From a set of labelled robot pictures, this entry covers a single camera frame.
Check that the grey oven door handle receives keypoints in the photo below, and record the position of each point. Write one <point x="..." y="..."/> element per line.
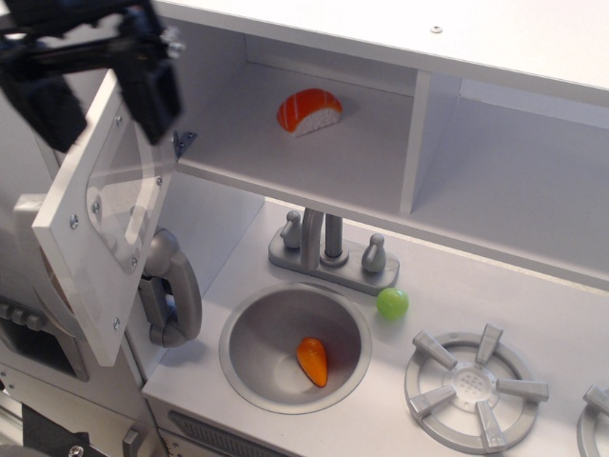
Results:
<point x="131" y="443"/>

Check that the salmon sushi toy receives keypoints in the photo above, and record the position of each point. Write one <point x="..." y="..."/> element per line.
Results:
<point x="309" y="110"/>

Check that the white toy microwave door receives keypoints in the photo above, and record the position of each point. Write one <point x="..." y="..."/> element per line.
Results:
<point x="96" y="224"/>

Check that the grey fridge ice dispenser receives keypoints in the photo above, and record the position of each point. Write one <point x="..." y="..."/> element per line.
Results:
<point x="32" y="334"/>

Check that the green toy ball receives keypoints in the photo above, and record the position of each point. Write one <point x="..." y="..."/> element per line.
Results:
<point x="392" y="303"/>

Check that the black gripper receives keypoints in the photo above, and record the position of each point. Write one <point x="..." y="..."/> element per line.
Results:
<point x="48" y="103"/>

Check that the silver toy faucet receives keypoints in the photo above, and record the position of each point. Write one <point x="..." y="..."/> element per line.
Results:
<point x="312" y="243"/>

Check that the white toy kitchen cabinet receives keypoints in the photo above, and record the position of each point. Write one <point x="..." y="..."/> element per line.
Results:
<point x="474" y="138"/>

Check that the orange toy carrot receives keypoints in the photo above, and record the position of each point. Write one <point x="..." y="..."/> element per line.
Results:
<point x="311" y="357"/>

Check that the silver round sink bowl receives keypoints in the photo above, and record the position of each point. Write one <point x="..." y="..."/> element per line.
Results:
<point x="258" y="347"/>

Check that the silver stove burner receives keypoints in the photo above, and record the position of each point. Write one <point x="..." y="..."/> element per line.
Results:
<point x="596" y="400"/>
<point x="471" y="392"/>

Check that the grey fridge door handle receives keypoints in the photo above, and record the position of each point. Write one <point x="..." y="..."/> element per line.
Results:
<point x="24" y="213"/>

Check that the grey toy telephone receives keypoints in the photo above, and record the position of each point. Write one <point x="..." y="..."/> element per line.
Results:
<point x="170" y="293"/>

